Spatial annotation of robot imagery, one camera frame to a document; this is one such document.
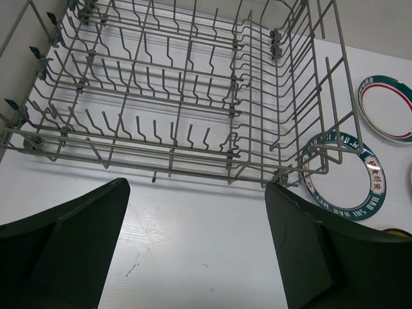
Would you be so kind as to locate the white plate teal lettered rim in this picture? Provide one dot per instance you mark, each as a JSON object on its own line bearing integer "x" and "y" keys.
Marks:
{"x": 355, "y": 189}

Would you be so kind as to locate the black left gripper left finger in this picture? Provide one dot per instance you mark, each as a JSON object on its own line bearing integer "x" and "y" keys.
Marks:
{"x": 60, "y": 257}

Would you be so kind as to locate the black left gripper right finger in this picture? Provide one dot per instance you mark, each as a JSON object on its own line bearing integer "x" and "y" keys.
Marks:
{"x": 326, "y": 261}

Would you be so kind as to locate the yellow patterned plate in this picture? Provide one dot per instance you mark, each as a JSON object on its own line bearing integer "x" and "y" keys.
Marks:
{"x": 398, "y": 232}

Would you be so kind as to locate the grey wire dish rack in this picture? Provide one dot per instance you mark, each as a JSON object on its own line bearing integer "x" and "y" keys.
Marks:
{"x": 160, "y": 88}

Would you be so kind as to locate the white plate teal red rim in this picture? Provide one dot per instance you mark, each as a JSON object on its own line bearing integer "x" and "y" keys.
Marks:
{"x": 385, "y": 104}

